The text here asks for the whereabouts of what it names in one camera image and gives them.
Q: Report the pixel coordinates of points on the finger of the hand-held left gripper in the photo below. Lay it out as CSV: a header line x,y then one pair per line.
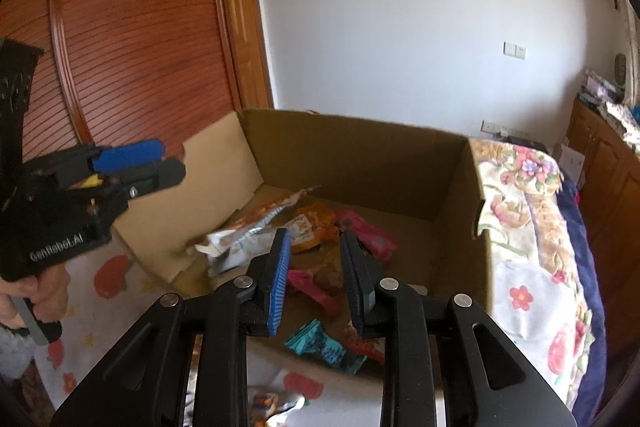
x,y
130,155
155,177

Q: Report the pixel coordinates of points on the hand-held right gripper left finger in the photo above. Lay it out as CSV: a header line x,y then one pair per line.
x,y
280,287

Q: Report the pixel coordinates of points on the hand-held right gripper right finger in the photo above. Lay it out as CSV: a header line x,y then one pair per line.
x,y
356,287

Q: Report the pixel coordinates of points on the pink packet brown snack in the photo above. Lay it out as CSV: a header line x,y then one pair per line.
x,y
312,287

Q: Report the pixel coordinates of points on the red pink snack packet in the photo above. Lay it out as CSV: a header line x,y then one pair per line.
x,y
372,239

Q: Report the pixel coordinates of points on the large silver snack packet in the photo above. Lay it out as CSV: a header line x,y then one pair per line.
x,y
235,257

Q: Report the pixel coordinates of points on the orange brown snack packet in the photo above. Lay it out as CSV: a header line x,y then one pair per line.
x,y
368,349

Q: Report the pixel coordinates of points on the teal snack packet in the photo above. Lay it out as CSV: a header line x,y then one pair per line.
x,y
320,344

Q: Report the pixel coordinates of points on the small white snack packet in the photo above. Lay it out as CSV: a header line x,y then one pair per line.
x,y
270,212

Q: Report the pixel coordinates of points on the brown cardboard box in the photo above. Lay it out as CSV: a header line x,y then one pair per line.
x,y
360,167

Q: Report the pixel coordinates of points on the person's left hand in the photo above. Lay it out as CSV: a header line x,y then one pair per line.
x,y
50,297

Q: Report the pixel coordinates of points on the strawberry print tablecloth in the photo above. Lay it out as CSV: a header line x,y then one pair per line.
x,y
100,307

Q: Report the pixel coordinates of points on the silver packet with barcode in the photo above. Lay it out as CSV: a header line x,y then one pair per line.
x,y
272,404

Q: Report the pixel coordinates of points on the brown wooden slatted wardrobe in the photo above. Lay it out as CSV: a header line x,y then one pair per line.
x,y
125,32

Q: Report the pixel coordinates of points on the brown wooden door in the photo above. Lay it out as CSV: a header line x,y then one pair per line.
x,y
247,32

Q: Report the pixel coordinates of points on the floral blanket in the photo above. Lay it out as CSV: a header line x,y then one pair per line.
x,y
530,257

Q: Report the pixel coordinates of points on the dark blue quilt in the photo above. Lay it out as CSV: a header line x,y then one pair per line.
x,y
582,232

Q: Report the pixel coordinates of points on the white carton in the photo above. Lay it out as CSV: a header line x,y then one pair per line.
x,y
572,163

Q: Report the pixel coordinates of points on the long wooden cabinet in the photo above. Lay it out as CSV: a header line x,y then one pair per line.
x,y
610,187

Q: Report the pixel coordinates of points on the stack of small boxes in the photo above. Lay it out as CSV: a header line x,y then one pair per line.
x,y
597,88

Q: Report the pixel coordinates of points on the pile of patterned cloth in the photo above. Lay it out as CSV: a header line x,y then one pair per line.
x,y
622,117

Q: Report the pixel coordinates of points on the round grey fan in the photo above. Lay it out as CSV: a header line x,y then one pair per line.
x,y
620,68

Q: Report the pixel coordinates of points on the patterned window curtain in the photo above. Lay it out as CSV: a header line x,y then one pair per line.
x,y
634,57

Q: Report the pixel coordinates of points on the white wall socket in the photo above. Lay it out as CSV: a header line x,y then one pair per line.
x,y
492,127

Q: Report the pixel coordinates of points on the white wall switch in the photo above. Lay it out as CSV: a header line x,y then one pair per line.
x,y
515,49

